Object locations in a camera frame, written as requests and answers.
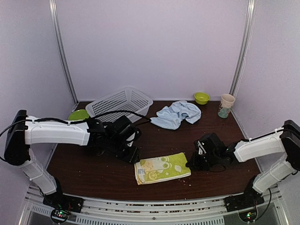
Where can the circuit board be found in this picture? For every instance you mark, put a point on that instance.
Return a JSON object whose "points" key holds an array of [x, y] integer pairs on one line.
{"points": [[59, 216], [248, 215]]}

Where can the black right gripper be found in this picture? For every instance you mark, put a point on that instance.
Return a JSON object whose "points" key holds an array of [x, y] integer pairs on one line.
{"points": [[194, 163]]}

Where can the left circuit board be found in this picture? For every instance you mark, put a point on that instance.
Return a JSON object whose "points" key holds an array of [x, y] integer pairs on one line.
{"points": [[59, 216]]}

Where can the green plate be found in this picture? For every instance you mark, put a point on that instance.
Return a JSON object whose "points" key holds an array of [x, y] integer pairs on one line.
{"points": [[79, 115]]}

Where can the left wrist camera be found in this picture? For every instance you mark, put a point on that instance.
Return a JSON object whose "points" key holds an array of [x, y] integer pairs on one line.
{"points": [[123, 131]]}

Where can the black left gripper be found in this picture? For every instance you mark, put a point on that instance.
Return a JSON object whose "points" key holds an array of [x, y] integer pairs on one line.
{"points": [[131, 157]]}

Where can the green patterned white towel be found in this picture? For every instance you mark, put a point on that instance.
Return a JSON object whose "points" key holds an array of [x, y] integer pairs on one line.
{"points": [[161, 169]]}

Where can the floral ceramic cup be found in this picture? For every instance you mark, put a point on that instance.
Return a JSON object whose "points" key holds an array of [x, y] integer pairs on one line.
{"points": [[226, 104]]}

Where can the right aluminium corner post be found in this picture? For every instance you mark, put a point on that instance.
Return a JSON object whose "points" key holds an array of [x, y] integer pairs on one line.
{"points": [[243, 47]]}

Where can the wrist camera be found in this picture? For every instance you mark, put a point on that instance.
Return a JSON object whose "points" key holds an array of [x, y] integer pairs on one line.
{"points": [[208, 143], [123, 131]]}

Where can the small green bowl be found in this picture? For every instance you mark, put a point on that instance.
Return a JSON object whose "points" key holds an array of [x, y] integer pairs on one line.
{"points": [[201, 98]]}

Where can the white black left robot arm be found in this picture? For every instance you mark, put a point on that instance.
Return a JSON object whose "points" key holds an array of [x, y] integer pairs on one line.
{"points": [[28, 130]]}

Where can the white perforated plastic basket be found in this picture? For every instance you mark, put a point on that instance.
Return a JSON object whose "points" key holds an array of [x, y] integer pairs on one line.
{"points": [[118, 103]]}

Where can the aluminium corner post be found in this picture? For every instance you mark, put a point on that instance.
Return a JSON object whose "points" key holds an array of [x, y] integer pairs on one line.
{"points": [[243, 47], [62, 54]]}

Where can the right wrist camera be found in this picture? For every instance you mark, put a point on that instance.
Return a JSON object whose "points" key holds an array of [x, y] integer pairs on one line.
{"points": [[208, 143]]}

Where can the right circuit board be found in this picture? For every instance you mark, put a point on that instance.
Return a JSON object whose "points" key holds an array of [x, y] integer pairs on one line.
{"points": [[248, 215]]}

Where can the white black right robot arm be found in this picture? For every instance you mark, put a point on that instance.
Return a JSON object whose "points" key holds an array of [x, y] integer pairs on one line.
{"points": [[285, 140]]}

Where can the light blue towel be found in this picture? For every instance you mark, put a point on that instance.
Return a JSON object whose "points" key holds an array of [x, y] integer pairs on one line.
{"points": [[170, 117]]}

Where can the left aluminium corner post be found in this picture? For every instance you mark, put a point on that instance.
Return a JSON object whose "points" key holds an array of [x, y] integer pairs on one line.
{"points": [[62, 54]]}

